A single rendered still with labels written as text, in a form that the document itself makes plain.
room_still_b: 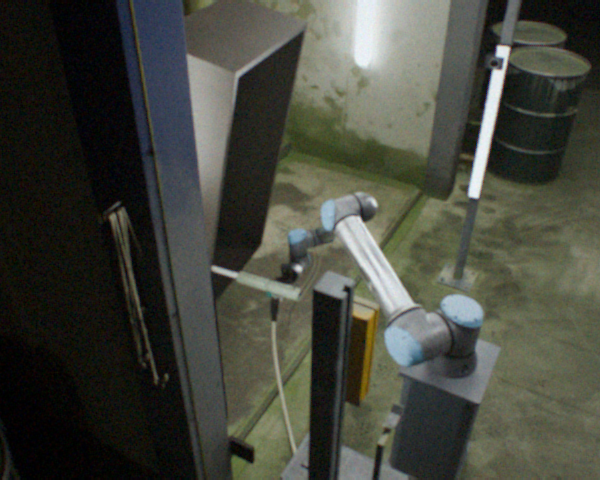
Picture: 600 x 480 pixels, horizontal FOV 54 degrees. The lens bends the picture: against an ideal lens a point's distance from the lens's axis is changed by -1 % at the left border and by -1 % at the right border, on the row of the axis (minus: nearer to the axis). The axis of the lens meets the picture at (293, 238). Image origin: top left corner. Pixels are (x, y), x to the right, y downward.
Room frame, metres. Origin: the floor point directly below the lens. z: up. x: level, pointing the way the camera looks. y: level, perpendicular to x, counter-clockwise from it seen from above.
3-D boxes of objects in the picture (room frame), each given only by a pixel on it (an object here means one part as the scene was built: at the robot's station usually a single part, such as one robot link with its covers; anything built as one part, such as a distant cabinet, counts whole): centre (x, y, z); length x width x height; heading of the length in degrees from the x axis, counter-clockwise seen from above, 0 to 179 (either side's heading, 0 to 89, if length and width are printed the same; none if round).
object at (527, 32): (4.70, -1.86, 0.86); 0.54 x 0.54 x 0.01
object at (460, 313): (1.51, -0.58, 0.83); 0.17 x 0.15 x 0.18; 115
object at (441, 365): (1.52, -0.59, 0.69); 0.19 x 0.19 x 0.10
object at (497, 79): (2.71, -0.97, 1.02); 0.06 x 0.02 x 0.83; 61
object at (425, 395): (1.52, -0.59, 0.32); 0.31 x 0.31 x 0.64; 61
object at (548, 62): (4.06, -1.79, 0.86); 0.54 x 0.54 x 0.01
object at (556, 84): (4.05, -1.79, 0.44); 0.59 x 0.58 x 0.89; 165
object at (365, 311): (0.85, -0.10, 1.42); 0.12 x 0.06 x 0.26; 61
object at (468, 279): (2.74, -0.99, 0.01); 0.20 x 0.20 x 0.01; 61
